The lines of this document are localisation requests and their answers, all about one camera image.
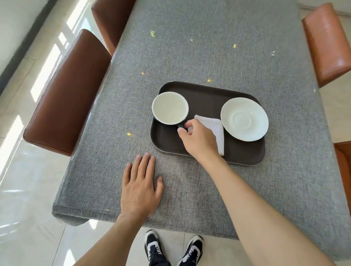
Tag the person's right hand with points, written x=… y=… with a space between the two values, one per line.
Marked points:
x=201 y=142

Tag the person's left hand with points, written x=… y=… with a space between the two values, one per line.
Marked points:
x=139 y=191

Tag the person's left thumb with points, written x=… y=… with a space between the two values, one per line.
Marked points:
x=160 y=189

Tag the person's left little finger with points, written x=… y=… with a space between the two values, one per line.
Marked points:
x=126 y=174

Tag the person's right thumb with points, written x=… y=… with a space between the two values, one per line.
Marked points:
x=183 y=131

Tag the person's left middle finger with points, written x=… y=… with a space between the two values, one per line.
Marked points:
x=144 y=167

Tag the white cup with black outside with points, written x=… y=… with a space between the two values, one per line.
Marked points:
x=170 y=108

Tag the person's right forearm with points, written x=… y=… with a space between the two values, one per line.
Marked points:
x=260 y=216

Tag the person's left forearm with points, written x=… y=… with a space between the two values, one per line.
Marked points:
x=115 y=241

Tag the white folded napkin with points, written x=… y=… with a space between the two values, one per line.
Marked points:
x=218 y=133

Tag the dark brown serving tray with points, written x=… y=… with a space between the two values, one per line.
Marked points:
x=204 y=100

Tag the person's left black white sneaker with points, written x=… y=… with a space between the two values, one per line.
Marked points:
x=153 y=242

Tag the person's black white sneaker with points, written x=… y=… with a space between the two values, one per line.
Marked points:
x=153 y=242
x=193 y=250

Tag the white saucer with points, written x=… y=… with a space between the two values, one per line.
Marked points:
x=244 y=119

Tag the person's right black white sneaker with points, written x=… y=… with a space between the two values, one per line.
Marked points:
x=193 y=250

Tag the grey tablecloth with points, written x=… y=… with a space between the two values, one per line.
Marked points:
x=219 y=41

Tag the brown leather chair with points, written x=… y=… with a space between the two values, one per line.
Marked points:
x=344 y=170
x=327 y=43
x=65 y=96
x=112 y=19

